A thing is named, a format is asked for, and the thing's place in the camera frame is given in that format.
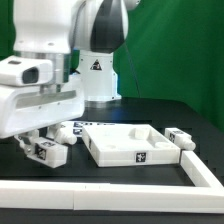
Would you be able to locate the paper sheet with markers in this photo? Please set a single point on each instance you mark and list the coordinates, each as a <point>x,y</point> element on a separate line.
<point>77,126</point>

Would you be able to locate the white L-shaped fence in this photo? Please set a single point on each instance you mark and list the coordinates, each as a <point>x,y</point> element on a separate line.
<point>205,196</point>

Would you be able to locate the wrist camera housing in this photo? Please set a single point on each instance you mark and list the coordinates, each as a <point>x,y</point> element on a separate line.
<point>18,71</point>

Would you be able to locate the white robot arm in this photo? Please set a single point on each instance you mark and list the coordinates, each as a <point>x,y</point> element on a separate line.
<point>52,29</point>

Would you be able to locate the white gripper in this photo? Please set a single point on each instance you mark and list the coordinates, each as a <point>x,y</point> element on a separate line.
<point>23,109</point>

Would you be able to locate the white square tabletop part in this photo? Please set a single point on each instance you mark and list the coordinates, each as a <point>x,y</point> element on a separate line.
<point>128,145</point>

